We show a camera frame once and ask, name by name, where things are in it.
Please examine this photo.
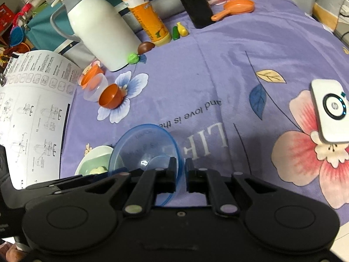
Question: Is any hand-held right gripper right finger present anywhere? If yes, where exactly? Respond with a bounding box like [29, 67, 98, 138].
[185, 160, 276, 217]

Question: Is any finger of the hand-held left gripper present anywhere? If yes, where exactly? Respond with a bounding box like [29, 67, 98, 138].
[26, 174, 84, 195]

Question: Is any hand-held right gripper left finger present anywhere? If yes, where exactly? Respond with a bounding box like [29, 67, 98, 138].
[84, 157, 177, 216]

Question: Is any white round plate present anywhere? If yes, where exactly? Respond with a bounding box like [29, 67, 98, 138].
[74, 145, 115, 176]

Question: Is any blue translucent bowl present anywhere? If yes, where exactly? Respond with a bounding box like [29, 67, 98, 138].
[108, 124, 184, 206]

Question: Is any printed instruction sheet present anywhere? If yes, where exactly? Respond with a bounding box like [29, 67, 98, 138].
[0, 50, 82, 190]

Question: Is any clear plastic bowl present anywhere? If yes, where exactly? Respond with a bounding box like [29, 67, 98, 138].
[83, 74, 109, 103]

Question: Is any red-brown plastic bowl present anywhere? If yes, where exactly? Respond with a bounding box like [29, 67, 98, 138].
[99, 84, 123, 108]

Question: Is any purple floral tablecloth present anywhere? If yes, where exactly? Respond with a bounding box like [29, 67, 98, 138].
[58, 0, 349, 210]

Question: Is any orange plastic bowl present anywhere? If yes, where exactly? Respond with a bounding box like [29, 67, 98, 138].
[80, 65, 105, 89]

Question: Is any green toy vegetable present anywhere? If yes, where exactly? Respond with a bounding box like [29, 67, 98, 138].
[126, 53, 148, 64]

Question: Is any brown toy fruit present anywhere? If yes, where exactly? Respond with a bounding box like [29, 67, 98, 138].
[137, 41, 155, 55]

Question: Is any yellow toy banana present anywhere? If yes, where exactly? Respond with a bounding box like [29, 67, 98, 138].
[176, 22, 189, 37]

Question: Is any white portable device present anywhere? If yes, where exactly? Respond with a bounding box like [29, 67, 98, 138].
[310, 79, 349, 144]

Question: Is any teal felt item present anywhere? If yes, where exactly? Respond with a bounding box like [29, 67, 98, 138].
[10, 26, 25, 47]

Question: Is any white thermos jug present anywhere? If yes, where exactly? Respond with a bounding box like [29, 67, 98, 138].
[50, 0, 141, 72]

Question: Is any orange detergent bottle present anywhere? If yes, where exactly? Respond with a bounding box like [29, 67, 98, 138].
[113, 0, 172, 47]

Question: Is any black thermos bottle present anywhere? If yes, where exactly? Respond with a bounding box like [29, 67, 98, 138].
[168, 0, 214, 29]

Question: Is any red box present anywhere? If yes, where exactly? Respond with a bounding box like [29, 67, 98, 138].
[0, 3, 16, 34]

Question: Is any orange toy pan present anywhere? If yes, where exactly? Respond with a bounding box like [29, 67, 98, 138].
[211, 0, 255, 22]

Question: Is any wooden furniture edge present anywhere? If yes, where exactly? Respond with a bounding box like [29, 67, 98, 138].
[312, 1, 340, 30]

